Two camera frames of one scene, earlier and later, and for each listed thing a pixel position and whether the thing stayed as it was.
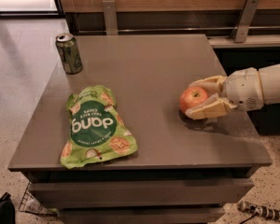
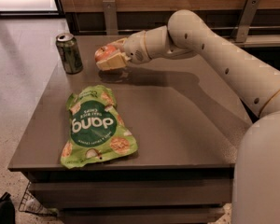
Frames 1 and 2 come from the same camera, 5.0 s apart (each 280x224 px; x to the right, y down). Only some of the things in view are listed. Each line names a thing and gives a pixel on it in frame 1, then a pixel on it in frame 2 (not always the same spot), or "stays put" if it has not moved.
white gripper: [243, 89] to [134, 48]
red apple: [191, 97] to [105, 51]
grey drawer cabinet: [187, 170] stays put
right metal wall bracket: [245, 19] stays put
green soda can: [69, 53] stays put
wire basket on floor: [29, 203] stays put
